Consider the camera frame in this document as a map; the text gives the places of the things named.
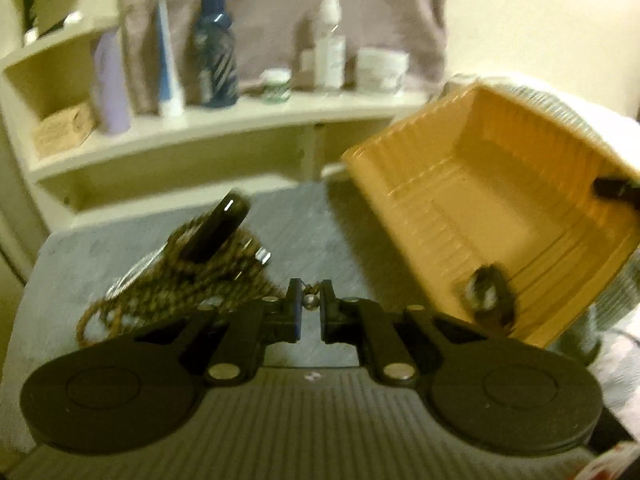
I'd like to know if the white and blue tube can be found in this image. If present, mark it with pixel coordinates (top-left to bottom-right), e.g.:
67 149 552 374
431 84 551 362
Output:
154 0 185 117

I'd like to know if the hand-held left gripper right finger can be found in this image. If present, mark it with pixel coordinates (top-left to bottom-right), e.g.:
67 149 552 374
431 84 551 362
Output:
319 279 501 387

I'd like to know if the small cardboard box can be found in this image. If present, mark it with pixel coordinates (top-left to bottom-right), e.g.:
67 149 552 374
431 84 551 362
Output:
32 102 97 159

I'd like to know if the small green-lidded jar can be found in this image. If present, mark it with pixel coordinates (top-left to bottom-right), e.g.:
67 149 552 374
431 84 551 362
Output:
260 67 292 105

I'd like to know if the lilac bottle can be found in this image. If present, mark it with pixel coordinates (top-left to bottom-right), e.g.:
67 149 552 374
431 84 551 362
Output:
91 29 132 136

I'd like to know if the mauve towel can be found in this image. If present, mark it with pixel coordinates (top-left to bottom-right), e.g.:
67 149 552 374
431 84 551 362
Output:
117 0 454 116

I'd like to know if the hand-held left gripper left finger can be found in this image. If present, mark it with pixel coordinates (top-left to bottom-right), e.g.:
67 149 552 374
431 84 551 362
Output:
132 279 304 387

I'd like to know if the black and white bead bracelet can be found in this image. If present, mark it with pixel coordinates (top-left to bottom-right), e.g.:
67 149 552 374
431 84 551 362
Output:
459 264 518 333

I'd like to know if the white spray bottle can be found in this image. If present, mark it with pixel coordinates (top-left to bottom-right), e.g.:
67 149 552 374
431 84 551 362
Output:
312 0 347 92

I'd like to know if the brown beaded necklace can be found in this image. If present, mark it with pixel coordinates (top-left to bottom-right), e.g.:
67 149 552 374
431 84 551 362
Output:
75 210 283 347

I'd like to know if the grey quilted mat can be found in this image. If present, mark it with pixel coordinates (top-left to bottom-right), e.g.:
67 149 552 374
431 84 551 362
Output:
10 180 401 453

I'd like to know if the black and white tube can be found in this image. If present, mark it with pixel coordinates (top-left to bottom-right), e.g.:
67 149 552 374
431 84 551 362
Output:
40 10 84 37

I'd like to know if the silver bangle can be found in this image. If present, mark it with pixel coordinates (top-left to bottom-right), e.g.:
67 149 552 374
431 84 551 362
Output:
106 255 161 302

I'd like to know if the white cream jar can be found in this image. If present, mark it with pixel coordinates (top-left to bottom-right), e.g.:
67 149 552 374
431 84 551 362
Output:
355 47 410 95

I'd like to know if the cream shelf unit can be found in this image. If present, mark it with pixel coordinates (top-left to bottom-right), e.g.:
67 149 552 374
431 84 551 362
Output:
0 10 432 233

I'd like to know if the silver bead pendant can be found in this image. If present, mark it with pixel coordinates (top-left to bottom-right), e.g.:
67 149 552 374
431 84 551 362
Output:
299 280 322 312

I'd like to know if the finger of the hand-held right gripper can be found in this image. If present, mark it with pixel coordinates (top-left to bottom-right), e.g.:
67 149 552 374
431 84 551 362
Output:
594 176 640 202

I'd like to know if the dark blue bottle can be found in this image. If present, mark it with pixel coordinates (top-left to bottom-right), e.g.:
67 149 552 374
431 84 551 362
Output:
192 0 240 109

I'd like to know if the black oval bangle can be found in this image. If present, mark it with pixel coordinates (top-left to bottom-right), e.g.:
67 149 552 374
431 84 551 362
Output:
179 191 252 265

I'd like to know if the yellow plastic tray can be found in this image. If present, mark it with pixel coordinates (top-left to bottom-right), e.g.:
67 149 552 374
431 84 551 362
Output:
341 82 640 350

